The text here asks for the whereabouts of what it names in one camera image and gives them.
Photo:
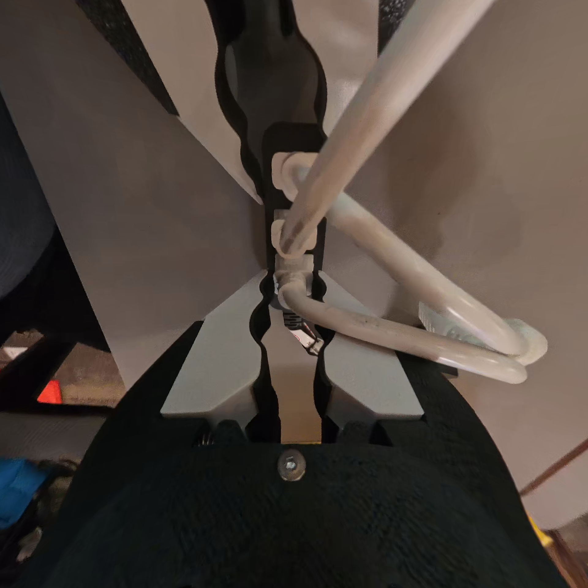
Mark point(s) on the orange object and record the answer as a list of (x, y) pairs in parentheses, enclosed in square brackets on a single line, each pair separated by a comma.
[(50, 394)]

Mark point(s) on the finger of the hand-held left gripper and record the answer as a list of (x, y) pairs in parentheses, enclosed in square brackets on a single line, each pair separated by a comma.
[(197, 82), (340, 36)]

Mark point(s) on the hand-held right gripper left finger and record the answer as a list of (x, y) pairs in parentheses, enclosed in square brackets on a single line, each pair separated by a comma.
[(216, 367)]

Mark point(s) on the black furniture leg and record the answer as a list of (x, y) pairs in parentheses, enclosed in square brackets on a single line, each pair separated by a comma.
[(27, 374)]

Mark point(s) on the blue object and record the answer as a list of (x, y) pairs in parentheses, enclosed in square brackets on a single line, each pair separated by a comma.
[(18, 487)]

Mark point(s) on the white power plug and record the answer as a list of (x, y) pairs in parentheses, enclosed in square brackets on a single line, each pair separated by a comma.
[(291, 267)]

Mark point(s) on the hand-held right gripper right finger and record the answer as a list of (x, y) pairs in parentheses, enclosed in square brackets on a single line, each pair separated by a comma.
[(367, 386)]

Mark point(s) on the yellow object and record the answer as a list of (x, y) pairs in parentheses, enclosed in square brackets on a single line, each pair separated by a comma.
[(542, 535)]

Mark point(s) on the black power strip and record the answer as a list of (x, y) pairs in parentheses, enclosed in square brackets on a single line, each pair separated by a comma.
[(294, 138)]

